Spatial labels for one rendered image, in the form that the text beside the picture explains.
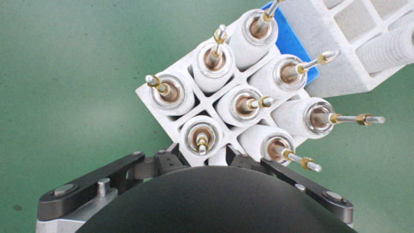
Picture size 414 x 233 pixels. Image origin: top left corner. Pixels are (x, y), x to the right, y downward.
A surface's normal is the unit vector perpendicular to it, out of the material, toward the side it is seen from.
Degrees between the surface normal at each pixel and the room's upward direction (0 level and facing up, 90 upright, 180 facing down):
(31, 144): 0
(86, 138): 0
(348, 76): 90
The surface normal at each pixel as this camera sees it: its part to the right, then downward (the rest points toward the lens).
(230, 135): 0.06, 0.01
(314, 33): -0.81, 0.58
